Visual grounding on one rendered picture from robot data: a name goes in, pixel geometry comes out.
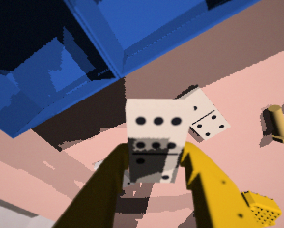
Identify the blue divided bin rack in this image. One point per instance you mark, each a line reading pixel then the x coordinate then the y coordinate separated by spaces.
pixel 56 53

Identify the brass bolt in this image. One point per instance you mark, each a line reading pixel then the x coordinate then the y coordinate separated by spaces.
pixel 277 119

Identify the white domino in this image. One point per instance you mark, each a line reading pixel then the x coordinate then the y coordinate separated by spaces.
pixel 157 130
pixel 126 181
pixel 206 120

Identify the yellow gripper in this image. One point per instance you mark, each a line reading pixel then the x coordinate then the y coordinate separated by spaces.
pixel 216 199

